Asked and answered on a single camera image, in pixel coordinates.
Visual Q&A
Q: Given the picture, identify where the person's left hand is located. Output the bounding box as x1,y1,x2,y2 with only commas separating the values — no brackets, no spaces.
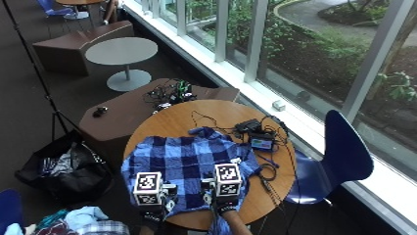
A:
138,183,180,227

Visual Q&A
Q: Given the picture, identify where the person's right hand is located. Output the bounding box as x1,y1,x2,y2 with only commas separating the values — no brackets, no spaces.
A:
200,178,241,215

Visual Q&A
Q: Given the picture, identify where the left glove white marker cube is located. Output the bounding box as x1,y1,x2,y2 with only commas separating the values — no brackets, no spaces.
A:
132,171,164,207

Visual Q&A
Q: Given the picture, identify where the glove white marker cube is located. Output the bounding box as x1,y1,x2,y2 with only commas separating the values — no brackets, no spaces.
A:
212,163,244,198
132,171,164,207

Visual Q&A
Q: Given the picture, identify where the right glove white marker cube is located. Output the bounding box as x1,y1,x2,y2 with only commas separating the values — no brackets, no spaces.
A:
212,163,244,198

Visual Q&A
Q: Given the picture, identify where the blue plaid shirt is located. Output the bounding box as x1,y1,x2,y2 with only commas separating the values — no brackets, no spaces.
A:
120,126,262,235

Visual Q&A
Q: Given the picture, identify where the blue pen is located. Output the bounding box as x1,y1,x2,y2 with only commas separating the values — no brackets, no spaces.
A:
256,153,280,169

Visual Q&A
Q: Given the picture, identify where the black device with lit screen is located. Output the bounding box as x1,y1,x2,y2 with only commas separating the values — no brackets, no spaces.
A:
249,131,277,153

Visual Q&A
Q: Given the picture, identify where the pile of mixed clothes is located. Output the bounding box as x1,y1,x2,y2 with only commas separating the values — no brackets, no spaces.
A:
3,205,132,235

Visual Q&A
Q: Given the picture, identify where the black box device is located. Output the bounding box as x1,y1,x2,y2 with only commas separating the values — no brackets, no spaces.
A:
233,118,264,134

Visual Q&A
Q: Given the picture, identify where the black open bag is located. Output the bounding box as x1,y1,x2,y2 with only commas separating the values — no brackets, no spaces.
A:
15,129,114,204

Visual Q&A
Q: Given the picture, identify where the brown angular bench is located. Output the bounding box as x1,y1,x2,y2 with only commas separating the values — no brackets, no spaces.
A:
31,20,136,77
78,77,241,165

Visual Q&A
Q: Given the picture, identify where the dark blue plastic chair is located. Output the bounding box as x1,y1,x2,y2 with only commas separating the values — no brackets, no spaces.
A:
0,188,27,235
284,109,376,206
35,0,90,21

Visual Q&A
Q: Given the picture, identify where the small black mouse-shaped device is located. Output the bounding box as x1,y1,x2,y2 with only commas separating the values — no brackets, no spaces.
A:
90,106,109,118

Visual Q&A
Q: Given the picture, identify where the small white box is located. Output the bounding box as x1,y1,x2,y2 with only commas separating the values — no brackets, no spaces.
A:
270,99,288,113

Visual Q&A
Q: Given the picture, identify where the small dark round object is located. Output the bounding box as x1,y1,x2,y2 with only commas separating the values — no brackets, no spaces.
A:
296,90,313,103

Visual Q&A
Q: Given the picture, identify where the black tripod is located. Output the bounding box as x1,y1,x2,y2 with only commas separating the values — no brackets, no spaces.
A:
1,0,85,142

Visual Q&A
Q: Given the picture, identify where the round wooden table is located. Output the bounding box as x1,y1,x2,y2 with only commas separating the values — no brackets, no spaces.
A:
54,0,108,6

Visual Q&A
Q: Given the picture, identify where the black coiled cable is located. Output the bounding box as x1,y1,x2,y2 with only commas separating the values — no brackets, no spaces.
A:
256,162,284,205

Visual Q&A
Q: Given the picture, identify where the thin black cable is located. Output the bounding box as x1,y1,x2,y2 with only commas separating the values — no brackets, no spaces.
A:
190,110,238,135

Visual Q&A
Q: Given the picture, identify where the tangle of cables and devices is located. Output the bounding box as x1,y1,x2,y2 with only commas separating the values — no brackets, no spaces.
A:
142,78,200,115

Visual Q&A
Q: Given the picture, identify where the grey round pedestal table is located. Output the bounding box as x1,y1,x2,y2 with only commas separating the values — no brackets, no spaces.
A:
84,36,158,93

